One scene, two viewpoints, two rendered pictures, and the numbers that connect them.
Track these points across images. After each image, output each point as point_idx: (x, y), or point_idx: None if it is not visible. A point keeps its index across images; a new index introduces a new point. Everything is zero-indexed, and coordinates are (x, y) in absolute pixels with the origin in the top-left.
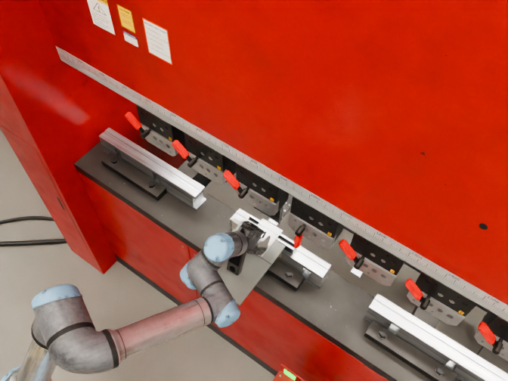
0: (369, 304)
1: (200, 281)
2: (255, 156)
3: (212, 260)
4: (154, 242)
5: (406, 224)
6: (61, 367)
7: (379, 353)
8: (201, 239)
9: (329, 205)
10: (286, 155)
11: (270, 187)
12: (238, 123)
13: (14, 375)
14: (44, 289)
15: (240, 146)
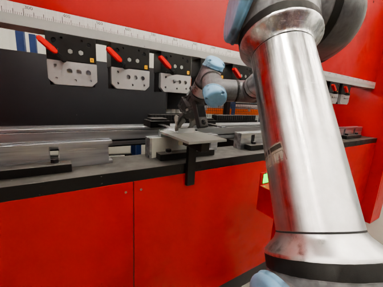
0: (232, 147)
1: (230, 81)
2: (176, 33)
3: (222, 66)
4: (76, 241)
5: None
6: (366, 3)
7: (261, 150)
8: (141, 165)
9: (220, 49)
10: (196, 19)
11: (186, 59)
12: (164, 3)
13: (316, 246)
14: None
15: (164, 28)
